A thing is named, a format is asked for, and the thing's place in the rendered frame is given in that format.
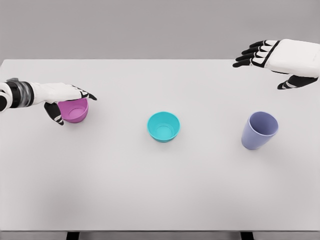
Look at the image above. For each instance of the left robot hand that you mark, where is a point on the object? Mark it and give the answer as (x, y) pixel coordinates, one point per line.
(63, 91)

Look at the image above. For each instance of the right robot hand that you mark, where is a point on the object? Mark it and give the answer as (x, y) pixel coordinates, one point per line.
(292, 56)

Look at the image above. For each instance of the pink bowl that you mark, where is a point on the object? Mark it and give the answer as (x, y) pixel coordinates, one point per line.
(75, 111)

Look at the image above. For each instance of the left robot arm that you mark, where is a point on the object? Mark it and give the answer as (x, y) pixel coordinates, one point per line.
(17, 93)

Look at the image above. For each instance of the lavender cup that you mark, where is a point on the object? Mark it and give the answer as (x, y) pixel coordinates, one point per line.
(257, 132)

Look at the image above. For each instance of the teal bowl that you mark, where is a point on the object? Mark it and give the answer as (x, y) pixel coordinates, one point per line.
(163, 127)

